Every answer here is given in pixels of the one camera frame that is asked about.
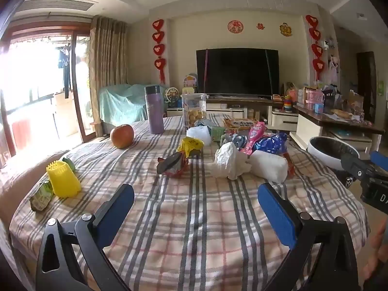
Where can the person's right hand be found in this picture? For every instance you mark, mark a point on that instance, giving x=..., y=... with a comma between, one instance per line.
x=379, y=250

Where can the dark top side cabinet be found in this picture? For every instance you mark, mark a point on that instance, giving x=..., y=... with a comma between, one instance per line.
x=364, y=138

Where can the rainbow stacking ring toy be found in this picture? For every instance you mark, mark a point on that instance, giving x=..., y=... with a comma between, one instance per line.
x=288, y=104

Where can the grey crumpled wrapper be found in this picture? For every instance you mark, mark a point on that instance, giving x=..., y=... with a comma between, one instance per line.
x=204, y=122

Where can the red dark snack wrapper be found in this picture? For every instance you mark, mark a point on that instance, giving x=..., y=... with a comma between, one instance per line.
x=173, y=165

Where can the red apple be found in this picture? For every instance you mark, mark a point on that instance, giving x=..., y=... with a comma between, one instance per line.
x=122, y=136

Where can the plaid table cloth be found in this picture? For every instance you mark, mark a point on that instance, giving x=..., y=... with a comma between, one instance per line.
x=193, y=231

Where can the beige curtain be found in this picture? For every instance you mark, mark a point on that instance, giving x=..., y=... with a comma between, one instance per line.
x=107, y=60

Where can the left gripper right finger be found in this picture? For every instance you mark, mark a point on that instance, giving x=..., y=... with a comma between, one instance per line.
x=335, y=267

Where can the blue plastic snack bag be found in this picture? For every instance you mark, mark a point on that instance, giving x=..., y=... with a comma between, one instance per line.
x=275, y=144

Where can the white tv cabinet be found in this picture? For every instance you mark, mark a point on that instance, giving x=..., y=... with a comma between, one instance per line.
x=269, y=111

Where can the white foam fruit net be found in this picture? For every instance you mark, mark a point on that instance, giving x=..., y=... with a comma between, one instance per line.
x=269, y=166

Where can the right red heart garland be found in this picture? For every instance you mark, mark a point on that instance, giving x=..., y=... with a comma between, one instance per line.
x=317, y=63

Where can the pink toy package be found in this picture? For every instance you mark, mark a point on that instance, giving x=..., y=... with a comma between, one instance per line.
x=255, y=134

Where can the printed paper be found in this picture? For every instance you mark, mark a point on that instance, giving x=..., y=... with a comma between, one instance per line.
x=239, y=141

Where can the pink storage box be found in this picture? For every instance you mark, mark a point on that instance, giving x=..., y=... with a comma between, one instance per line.
x=312, y=97

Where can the left red heart garland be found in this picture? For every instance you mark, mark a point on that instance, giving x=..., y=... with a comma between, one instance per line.
x=159, y=48

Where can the white paper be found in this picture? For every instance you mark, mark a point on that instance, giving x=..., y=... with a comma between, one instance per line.
x=229, y=162

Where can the orange picture book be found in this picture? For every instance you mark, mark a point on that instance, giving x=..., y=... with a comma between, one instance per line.
x=239, y=123

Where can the red heart garland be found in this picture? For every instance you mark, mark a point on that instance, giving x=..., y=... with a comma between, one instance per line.
x=317, y=63
x=159, y=48

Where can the teal covered armchair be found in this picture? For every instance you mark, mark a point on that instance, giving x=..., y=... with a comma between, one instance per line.
x=123, y=104

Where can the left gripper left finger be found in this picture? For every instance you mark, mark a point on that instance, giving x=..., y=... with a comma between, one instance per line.
x=58, y=268

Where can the purple thermos bottle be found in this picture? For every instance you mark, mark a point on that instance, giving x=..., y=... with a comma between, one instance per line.
x=155, y=109

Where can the clear cookie jar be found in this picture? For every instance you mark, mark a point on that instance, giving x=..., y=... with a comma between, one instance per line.
x=194, y=108

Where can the yellow foil wrapper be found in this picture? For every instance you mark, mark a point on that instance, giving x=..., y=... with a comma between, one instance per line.
x=189, y=144

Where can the yellow plastic cup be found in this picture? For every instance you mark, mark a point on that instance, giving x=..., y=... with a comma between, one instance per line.
x=64, y=182

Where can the black television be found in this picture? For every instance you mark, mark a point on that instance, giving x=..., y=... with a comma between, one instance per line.
x=238, y=72

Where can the white trash bin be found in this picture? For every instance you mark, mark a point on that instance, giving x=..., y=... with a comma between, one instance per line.
x=329, y=151

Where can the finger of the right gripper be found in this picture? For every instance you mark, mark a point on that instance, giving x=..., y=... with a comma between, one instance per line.
x=379, y=160
x=355, y=166

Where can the green snack packet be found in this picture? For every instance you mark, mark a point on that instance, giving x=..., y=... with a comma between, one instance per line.
x=42, y=197

